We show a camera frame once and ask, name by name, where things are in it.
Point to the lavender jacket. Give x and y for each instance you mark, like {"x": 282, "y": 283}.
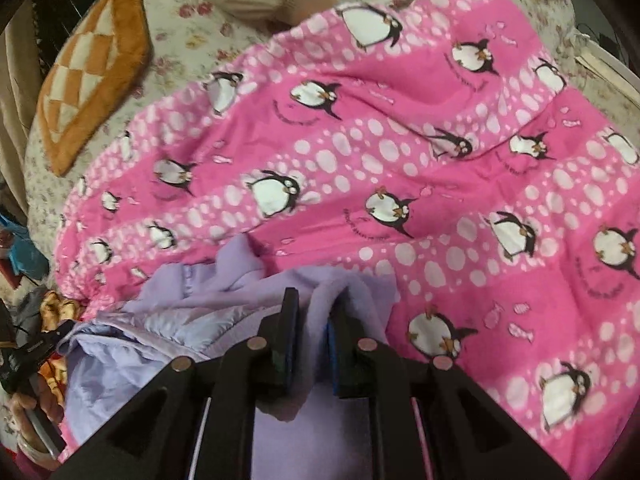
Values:
{"x": 165, "y": 320}

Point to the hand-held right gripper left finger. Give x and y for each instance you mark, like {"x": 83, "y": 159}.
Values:
{"x": 289, "y": 345}

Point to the orange yellow printed cloth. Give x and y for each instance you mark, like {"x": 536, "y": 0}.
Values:
{"x": 55, "y": 307}

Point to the beige curtain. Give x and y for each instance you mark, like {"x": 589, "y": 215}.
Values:
{"x": 15, "y": 110}

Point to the blue plastic bag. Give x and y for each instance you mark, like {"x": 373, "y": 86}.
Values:
{"x": 20, "y": 255}

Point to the pink penguin print blanket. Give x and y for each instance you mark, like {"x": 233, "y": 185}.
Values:
{"x": 400, "y": 160}

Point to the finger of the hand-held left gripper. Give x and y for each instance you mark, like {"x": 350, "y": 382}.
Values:
{"x": 62, "y": 332}

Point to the floral quilt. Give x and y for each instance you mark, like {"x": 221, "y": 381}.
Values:
{"x": 200, "y": 25}

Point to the person's left hand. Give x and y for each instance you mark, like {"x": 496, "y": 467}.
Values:
{"x": 37, "y": 402}

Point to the grey cloth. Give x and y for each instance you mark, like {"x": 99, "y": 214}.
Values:
{"x": 30, "y": 306}

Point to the orange checkered cushion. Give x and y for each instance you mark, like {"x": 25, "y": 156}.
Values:
{"x": 131, "y": 40}

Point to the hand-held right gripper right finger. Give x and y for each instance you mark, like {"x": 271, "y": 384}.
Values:
{"x": 334, "y": 360}

